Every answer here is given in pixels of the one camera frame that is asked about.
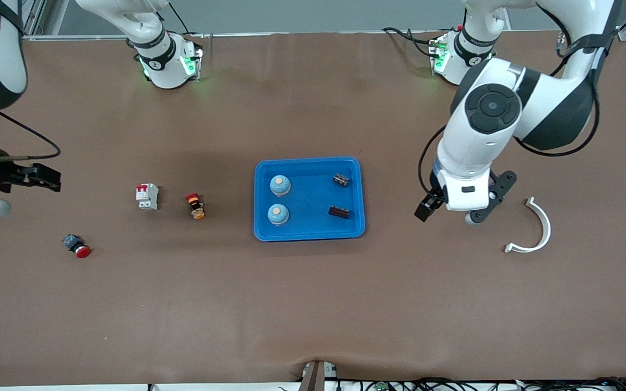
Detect light blue service bell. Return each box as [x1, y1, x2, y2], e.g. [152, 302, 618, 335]
[268, 174, 292, 197]
[267, 204, 291, 226]

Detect blue plastic tray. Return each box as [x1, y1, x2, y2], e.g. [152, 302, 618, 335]
[253, 156, 366, 242]

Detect red mushroom push button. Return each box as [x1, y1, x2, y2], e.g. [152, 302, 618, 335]
[62, 234, 92, 259]

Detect white circuit breaker red switch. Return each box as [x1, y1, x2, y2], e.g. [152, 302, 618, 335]
[135, 184, 160, 211]

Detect white curved plastic bracket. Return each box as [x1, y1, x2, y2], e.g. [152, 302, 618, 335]
[504, 197, 552, 254]

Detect red orange emergency stop switch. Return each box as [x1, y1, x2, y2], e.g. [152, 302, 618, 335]
[186, 193, 206, 220]

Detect black left base cables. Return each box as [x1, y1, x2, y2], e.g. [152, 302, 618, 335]
[383, 26, 445, 59]

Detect black cable bundle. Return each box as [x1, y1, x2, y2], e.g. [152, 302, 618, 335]
[337, 376, 626, 391]

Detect black right base cable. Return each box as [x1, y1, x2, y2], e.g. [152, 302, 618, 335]
[167, 0, 205, 40]

